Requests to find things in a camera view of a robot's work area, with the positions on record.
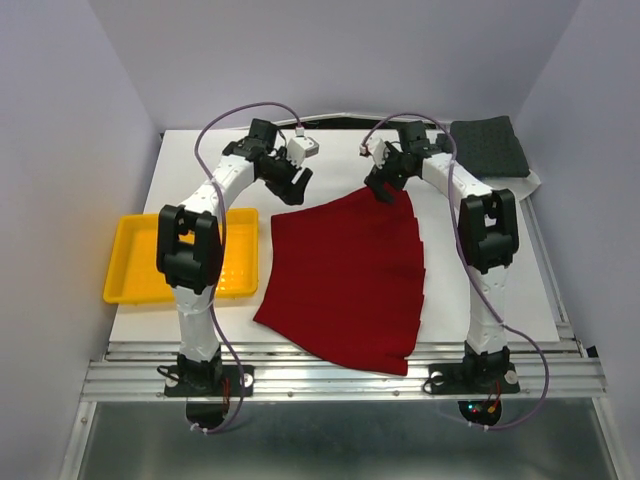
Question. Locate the aluminium mounting rail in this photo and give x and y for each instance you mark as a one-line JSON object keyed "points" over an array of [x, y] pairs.
{"points": [[283, 372]]}

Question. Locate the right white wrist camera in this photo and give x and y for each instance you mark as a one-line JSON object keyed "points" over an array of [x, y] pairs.
{"points": [[376, 149]]}

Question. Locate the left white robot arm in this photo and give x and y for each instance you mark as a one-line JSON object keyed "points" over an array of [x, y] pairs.
{"points": [[191, 245]]}

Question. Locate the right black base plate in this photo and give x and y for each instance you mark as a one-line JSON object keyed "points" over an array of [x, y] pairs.
{"points": [[480, 391]]}

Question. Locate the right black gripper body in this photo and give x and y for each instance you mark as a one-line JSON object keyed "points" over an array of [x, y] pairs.
{"points": [[394, 169]]}

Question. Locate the red skirt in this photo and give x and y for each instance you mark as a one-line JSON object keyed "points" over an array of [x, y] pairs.
{"points": [[347, 279]]}

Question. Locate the dark grey dotted skirt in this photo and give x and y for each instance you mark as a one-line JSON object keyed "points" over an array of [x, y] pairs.
{"points": [[489, 148]]}

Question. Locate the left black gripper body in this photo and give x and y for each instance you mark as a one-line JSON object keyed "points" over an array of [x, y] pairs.
{"points": [[280, 171]]}

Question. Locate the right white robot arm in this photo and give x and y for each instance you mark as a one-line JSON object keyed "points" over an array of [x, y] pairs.
{"points": [[487, 239]]}

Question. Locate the white paper sheet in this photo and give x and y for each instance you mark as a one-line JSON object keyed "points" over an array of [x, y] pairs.
{"points": [[525, 187]]}

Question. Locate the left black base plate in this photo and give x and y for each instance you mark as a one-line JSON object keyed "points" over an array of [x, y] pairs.
{"points": [[208, 404]]}

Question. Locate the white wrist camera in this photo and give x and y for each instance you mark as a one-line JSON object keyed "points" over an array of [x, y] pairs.
{"points": [[300, 148], [376, 149]]}

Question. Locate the yellow plastic tray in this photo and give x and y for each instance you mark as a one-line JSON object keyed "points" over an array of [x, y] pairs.
{"points": [[133, 279]]}

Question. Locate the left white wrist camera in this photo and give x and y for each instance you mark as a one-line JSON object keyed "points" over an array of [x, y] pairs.
{"points": [[300, 148]]}

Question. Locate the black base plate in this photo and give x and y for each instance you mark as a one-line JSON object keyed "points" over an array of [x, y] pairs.
{"points": [[208, 404], [480, 391]]}

